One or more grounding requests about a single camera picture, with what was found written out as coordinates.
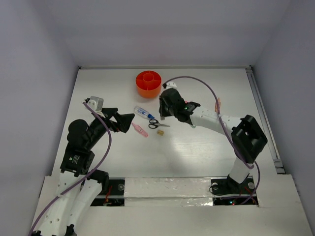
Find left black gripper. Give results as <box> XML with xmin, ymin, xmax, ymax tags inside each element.
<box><xmin>86</xmin><ymin>107</ymin><xmax>135</xmax><ymax>148</ymax></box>

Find black handled scissors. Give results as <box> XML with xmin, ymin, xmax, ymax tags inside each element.
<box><xmin>148</xmin><ymin>119</ymin><xmax>169</xmax><ymax>129</ymax></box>

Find clear blue-capped glue bottle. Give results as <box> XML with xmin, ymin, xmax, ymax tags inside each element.
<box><xmin>134</xmin><ymin>106</ymin><xmax>155</xmax><ymax>119</ymax></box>

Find small tan eraser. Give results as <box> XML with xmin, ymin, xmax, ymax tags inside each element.
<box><xmin>157</xmin><ymin>130</ymin><xmax>164</xmax><ymax>136</ymax></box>

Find pink highlighter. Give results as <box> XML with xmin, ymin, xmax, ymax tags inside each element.
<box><xmin>132</xmin><ymin>123</ymin><xmax>148</xmax><ymax>138</ymax></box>

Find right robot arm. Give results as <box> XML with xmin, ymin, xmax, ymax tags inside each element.
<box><xmin>159</xmin><ymin>88</ymin><xmax>268</xmax><ymax>196</ymax></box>

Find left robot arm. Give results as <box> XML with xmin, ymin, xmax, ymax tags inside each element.
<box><xmin>29</xmin><ymin>108</ymin><xmax>135</xmax><ymax>236</ymax></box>

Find orange round organizer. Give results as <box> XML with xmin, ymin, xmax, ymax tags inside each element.
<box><xmin>135</xmin><ymin>70</ymin><xmax>162</xmax><ymax>99</ymax></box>

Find orange highlighter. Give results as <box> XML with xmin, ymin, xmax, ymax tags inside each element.
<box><xmin>215</xmin><ymin>97</ymin><xmax>221</xmax><ymax>114</ymax></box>

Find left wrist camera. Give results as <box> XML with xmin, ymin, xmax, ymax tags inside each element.
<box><xmin>84</xmin><ymin>96</ymin><xmax>104</xmax><ymax>113</ymax></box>

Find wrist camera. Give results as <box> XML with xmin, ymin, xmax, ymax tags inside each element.
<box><xmin>84</xmin><ymin>96</ymin><xmax>104</xmax><ymax>113</ymax></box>
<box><xmin>162</xmin><ymin>81</ymin><xmax>177</xmax><ymax>89</ymax></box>

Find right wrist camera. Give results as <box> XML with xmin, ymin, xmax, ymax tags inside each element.
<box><xmin>162</xmin><ymin>81</ymin><xmax>177</xmax><ymax>89</ymax></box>

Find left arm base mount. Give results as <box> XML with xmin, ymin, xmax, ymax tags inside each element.
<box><xmin>91</xmin><ymin>178</ymin><xmax>125</xmax><ymax>207</ymax></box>

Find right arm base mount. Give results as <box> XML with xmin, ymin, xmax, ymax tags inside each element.
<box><xmin>209</xmin><ymin>177</ymin><xmax>258</xmax><ymax>206</ymax></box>

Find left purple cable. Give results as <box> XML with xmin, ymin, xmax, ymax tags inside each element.
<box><xmin>27</xmin><ymin>101</ymin><xmax>113</xmax><ymax>236</ymax></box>

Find aluminium side rail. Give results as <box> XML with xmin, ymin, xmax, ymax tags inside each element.
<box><xmin>246</xmin><ymin>66</ymin><xmax>286</xmax><ymax>175</ymax></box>

